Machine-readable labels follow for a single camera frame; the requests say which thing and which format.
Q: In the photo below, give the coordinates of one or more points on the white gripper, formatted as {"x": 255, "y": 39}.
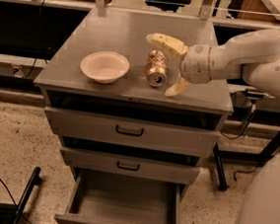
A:
{"x": 195, "y": 64}

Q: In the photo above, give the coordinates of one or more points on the orange soda can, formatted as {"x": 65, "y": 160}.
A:
{"x": 156, "y": 69}

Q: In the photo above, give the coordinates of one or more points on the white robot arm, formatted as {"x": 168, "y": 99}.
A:
{"x": 255, "y": 56}

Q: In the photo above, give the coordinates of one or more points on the grey drawer cabinet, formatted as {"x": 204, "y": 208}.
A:
{"x": 65, "y": 86}

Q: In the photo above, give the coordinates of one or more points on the grey middle drawer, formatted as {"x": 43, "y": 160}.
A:
{"x": 129, "y": 166}

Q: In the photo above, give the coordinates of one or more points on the grey top drawer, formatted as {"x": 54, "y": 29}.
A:
{"x": 132, "y": 132}

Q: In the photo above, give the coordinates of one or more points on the grey open bottom drawer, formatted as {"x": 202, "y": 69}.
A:
{"x": 104, "y": 198}

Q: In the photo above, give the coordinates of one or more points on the white paper bowl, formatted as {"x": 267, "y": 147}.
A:
{"x": 104, "y": 67}

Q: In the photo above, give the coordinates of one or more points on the black table leg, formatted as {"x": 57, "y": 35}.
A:
{"x": 220, "y": 170}

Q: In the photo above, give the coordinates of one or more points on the black stand leg left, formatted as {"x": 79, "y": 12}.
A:
{"x": 33, "y": 181}

